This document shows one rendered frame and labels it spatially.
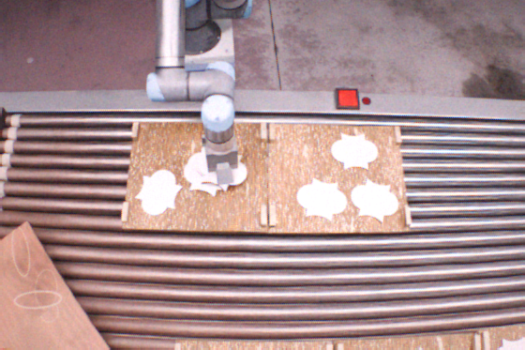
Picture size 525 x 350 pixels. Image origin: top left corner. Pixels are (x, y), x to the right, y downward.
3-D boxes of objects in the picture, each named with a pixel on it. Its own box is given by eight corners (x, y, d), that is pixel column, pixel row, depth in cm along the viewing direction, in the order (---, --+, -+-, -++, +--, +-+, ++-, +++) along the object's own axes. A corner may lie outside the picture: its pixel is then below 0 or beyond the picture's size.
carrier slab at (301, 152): (268, 126, 160) (268, 123, 158) (396, 129, 161) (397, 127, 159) (268, 234, 143) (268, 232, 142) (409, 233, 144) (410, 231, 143)
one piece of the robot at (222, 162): (204, 166, 126) (208, 193, 141) (241, 161, 127) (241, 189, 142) (199, 125, 132) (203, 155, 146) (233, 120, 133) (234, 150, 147)
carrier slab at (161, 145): (135, 124, 159) (135, 121, 157) (266, 125, 160) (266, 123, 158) (123, 229, 142) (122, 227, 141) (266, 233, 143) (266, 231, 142)
